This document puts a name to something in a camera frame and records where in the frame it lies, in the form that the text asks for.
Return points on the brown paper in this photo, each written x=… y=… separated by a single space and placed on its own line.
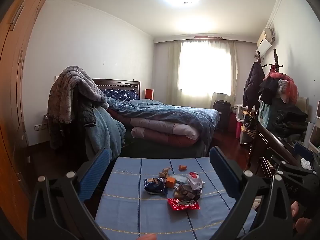
x=165 y=172

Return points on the white air conditioner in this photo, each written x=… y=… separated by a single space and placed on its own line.
x=265 y=43

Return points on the folded grey and red quilt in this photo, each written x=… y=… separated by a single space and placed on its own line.
x=155 y=130

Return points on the red snack wrapper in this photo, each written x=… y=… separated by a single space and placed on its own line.
x=183 y=205

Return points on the dark blue snack bag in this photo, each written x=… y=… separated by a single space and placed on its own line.
x=153 y=186

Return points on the person's right hand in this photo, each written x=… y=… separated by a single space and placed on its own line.
x=302 y=223

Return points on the pile of hanging clothes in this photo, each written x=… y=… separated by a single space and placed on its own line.
x=280 y=85

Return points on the blue striped tablecloth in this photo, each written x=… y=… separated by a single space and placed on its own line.
x=140 y=217

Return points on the black suitcase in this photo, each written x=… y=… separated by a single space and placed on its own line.
x=221 y=115

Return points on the wall socket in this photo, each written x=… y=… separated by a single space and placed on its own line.
x=40 y=127

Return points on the dark wooden cabinet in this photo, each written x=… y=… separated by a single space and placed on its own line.
x=267 y=140

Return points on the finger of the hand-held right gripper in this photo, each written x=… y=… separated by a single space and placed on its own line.
x=302 y=152

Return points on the dark wooden headboard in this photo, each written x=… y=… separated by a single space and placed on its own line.
x=117 y=83

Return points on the black folded clothes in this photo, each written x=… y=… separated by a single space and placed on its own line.
x=291 y=121

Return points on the brown snack packet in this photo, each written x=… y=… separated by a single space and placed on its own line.
x=186 y=192

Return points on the white storage drawers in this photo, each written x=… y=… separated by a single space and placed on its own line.
x=313 y=135

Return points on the blue duvet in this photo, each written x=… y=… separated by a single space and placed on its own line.
x=170 y=111

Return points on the wooden wardrobe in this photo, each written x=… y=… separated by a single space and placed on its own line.
x=12 y=80

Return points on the orange nightstand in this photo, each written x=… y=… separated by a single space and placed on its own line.
x=149 y=94

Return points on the white tissue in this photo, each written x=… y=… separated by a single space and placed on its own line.
x=306 y=163

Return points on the light blue fleece blanket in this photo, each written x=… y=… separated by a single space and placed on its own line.
x=107 y=130

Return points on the sheer white curtain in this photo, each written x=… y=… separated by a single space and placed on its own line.
x=172 y=80

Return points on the black hanging coat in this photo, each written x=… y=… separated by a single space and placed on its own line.
x=253 y=85

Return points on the dark bed base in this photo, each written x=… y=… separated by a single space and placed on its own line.
x=162 y=151

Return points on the wooden coat rack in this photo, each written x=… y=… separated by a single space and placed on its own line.
x=275 y=60
x=258 y=56

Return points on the black jacket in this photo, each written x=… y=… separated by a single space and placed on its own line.
x=86 y=112

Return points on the teal bag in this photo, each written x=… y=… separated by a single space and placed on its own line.
x=265 y=112

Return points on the person's left hand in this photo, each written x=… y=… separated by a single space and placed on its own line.
x=148 y=237

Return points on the navy star pillow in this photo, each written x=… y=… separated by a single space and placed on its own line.
x=120 y=95

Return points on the light blue tissue packet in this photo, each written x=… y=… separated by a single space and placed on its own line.
x=181 y=178

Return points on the white and red plastic bag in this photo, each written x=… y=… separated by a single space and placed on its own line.
x=195 y=181

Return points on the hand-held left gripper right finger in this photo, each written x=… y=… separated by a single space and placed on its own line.
x=222 y=173

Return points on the small orange box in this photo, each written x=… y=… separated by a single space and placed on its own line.
x=170 y=181

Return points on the small orange wrapper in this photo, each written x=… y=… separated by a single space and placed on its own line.
x=182 y=167

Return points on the striped handbag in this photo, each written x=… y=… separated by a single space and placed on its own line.
x=250 y=125

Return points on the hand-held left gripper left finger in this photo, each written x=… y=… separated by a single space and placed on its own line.
x=96 y=173

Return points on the white plastic storage box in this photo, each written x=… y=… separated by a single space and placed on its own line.
x=242 y=120

